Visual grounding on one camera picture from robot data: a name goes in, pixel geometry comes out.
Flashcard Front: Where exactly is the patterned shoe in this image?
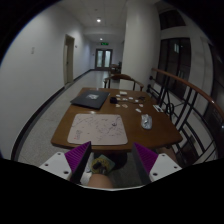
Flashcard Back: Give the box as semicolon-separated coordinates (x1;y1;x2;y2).
90;155;115;175

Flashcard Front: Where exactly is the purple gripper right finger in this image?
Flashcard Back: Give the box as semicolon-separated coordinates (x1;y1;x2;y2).
132;142;183;186

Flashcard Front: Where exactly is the pale pink mouse pad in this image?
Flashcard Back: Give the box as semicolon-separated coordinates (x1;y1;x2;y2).
67;114;128;146

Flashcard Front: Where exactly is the small black box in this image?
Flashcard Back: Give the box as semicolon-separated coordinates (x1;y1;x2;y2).
110;97;118;104

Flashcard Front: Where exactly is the wooden handrail black railing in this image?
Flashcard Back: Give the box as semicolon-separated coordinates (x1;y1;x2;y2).
147;68;224;167

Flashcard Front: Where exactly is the double glass door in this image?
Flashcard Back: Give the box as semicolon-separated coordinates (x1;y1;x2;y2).
95;49;113;70

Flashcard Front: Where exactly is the black closed laptop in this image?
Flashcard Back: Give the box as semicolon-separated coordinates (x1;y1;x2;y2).
70;90;109;110

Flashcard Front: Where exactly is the green exit sign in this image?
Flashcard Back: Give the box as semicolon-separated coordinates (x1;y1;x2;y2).
101;42;109;46

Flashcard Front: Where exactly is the person's knee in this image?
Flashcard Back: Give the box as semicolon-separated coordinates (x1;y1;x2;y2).
88;174;113;189

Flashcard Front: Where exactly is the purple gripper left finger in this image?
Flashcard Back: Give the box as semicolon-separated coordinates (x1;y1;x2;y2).
39;140;92;185

